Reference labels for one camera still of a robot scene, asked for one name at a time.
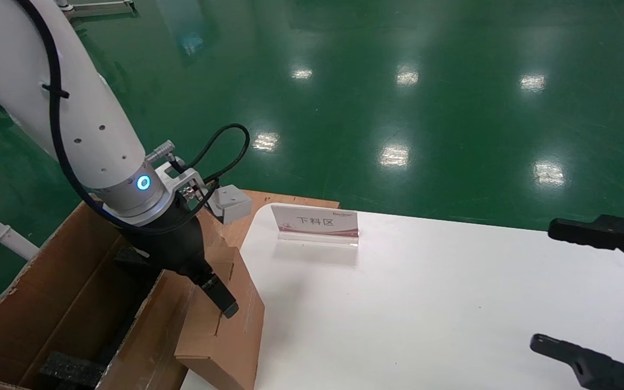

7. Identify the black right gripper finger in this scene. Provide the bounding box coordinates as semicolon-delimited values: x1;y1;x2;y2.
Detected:
530;334;624;390
548;214;624;278

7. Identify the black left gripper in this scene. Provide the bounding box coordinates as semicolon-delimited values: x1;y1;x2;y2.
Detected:
114;205;240;320

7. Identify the small cardboard box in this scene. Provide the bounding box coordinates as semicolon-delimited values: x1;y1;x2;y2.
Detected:
174;246;265;390

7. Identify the large cardboard box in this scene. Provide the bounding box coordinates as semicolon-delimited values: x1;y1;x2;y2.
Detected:
0;201;237;390

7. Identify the black foam block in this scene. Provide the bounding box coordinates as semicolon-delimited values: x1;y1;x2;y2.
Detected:
114;246;160;277
38;351;106;389

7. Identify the clear acrylic table sign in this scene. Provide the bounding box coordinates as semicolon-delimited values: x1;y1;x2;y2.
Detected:
270;204;360;249

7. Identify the white metal stand base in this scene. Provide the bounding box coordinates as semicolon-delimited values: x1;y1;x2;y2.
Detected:
55;0;137;20

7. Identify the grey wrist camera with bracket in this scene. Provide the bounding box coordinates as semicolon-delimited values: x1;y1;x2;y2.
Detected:
155;158;252;225

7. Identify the thick black looped cable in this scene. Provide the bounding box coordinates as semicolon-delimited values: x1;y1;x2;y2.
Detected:
174;123;251;187

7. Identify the black cable with yellow tag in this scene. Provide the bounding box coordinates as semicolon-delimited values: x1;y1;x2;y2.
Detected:
17;0;220;235

